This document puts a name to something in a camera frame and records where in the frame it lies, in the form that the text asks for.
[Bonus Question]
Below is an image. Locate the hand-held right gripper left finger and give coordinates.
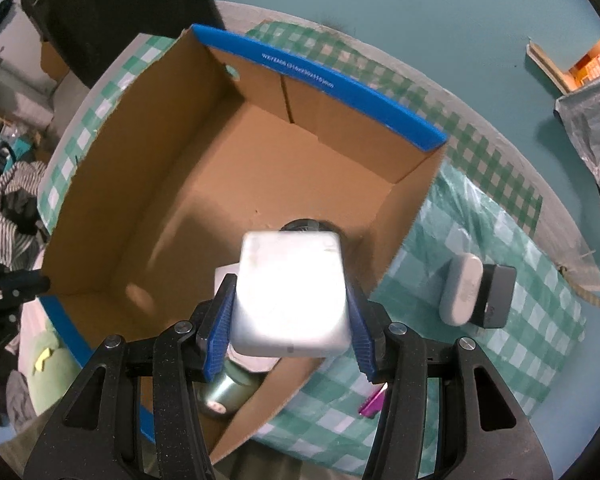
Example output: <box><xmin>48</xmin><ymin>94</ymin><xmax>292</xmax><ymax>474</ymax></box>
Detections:
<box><xmin>24</xmin><ymin>274</ymin><xmax>238</xmax><ymax>480</ymax></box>

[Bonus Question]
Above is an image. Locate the dark grey charger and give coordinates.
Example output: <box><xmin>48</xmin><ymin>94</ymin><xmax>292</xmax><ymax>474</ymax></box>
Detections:
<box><xmin>472</xmin><ymin>263</ymin><xmax>518</xmax><ymax>331</ymax></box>

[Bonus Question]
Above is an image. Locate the braided rope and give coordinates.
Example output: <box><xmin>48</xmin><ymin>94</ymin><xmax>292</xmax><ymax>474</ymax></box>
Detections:
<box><xmin>560</xmin><ymin>265</ymin><xmax>600</xmax><ymax>316</ymax></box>

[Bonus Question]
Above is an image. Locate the silver foil bag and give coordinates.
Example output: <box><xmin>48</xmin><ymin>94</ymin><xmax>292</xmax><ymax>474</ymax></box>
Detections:
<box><xmin>554</xmin><ymin>67</ymin><xmax>600</xmax><ymax>266</ymax></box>

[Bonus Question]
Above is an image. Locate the white oval case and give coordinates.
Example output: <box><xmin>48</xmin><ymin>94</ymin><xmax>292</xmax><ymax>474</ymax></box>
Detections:
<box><xmin>437</xmin><ymin>253</ymin><xmax>482</xmax><ymax>326</ymax></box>

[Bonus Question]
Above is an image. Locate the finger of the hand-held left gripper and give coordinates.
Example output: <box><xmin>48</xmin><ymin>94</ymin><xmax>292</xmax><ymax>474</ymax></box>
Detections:
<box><xmin>0</xmin><ymin>262</ymin><xmax>53</xmax><ymax>316</ymax></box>

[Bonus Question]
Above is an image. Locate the green checkered tablecloth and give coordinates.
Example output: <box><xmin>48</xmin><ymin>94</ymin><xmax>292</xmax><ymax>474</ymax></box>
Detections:
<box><xmin>37</xmin><ymin>20</ymin><xmax>588</xmax><ymax>476</ymax></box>

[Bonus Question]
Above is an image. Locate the dark round object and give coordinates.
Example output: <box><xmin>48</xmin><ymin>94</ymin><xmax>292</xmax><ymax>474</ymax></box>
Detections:
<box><xmin>280</xmin><ymin>217</ymin><xmax>343</xmax><ymax>236</ymax></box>

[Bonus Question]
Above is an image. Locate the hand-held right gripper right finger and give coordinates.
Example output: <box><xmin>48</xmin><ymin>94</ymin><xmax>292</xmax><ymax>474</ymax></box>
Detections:
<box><xmin>344</xmin><ymin>280</ymin><xmax>555</xmax><ymax>480</ymax></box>

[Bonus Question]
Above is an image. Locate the green cushion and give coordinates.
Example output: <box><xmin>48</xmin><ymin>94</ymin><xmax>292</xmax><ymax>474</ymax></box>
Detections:
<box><xmin>27</xmin><ymin>330</ymin><xmax>83</xmax><ymax>416</ymax></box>

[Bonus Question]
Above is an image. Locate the striped cloth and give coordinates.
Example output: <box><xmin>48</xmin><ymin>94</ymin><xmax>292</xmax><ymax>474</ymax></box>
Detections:
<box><xmin>0</xmin><ymin>160</ymin><xmax>48</xmax><ymax>271</ymax></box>

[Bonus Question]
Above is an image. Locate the round green tin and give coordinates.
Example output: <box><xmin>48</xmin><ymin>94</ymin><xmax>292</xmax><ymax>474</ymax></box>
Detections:
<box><xmin>195</xmin><ymin>360</ymin><xmax>263</xmax><ymax>418</ymax></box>

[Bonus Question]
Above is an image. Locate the blue cardboard box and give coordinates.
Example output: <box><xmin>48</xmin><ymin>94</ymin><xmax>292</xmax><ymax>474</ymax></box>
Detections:
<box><xmin>39</xmin><ymin>23</ymin><xmax>449</xmax><ymax>466</ymax></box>

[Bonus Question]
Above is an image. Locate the white power bank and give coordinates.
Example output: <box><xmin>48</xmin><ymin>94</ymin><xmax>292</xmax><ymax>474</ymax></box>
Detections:
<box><xmin>228</xmin><ymin>230</ymin><xmax>353</xmax><ymax>358</ymax></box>

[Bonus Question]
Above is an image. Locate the open cardboard carton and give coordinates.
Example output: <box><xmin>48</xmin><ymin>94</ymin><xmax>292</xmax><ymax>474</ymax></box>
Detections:
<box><xmin>525</xmin><ymin>30</ymin><xmax>600</xmax><ymax>96</ymax></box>

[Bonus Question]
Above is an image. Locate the black cloth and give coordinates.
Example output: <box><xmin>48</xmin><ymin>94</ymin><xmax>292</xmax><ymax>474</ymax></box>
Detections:
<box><xmin>10</xmin><ymin>0</ymin><xmax>226</xmax><ymax>91</ymax></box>

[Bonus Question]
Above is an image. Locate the white octagonal box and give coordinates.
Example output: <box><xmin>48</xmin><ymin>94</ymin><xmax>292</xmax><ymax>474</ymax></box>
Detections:
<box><xmin>214</xmin><ymin>260</ymin><xmax>281</xmax><ymax>373</ymax></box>

